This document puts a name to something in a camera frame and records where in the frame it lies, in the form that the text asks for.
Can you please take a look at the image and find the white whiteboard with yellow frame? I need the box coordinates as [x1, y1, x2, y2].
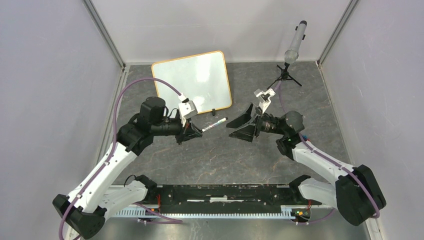
[151, 50, 233, 114]

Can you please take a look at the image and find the silver microphone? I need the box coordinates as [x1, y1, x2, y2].
[284, 20, 308, 65]

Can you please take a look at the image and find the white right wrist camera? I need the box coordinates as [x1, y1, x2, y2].
[253, 88, 276, 114]

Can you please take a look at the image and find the white whiteboard marker pen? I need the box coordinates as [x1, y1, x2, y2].
[201, 117, 228, 132]

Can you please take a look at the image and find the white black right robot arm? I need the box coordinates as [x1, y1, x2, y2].
[226, 103, 387, 226]

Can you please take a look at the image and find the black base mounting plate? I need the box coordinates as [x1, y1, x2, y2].
[141, 184, 314, 214]

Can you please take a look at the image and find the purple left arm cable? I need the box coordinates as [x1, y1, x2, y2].
[57, 77, 186, 240]

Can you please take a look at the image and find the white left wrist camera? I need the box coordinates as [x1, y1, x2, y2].
[178, 98, 198, 119]

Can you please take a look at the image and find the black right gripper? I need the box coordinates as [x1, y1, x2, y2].
[226, 102, 287, 143]

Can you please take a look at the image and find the white toothed cable rail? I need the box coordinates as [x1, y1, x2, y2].
[113, 205, 311, 220]

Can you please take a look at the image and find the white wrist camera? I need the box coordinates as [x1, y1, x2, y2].
[253, 88, 276, 114]
[178, 98, 198, 119]

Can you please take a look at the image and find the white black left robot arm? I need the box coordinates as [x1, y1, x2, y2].
[52, 96, 202, 240]

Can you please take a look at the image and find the black microphone tripod stand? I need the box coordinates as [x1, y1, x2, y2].
[266, 62, 303, 90]

